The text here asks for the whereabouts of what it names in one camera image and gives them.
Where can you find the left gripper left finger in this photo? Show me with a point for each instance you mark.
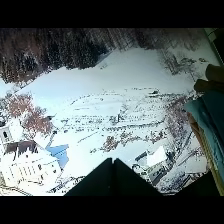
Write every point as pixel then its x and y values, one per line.
pixel 96 183

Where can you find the olive brown garment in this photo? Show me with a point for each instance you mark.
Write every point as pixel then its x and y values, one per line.
pixel 216 73

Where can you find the dark brown garment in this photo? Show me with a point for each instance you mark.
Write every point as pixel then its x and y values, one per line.
pixel 208 86

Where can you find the tan garment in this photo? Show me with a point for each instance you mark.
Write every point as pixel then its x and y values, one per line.
pixel 213 160

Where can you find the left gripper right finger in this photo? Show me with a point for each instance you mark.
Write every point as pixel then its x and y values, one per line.
pixel 131 183

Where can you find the blue garment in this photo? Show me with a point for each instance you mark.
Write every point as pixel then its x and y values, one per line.
pixel 210 116

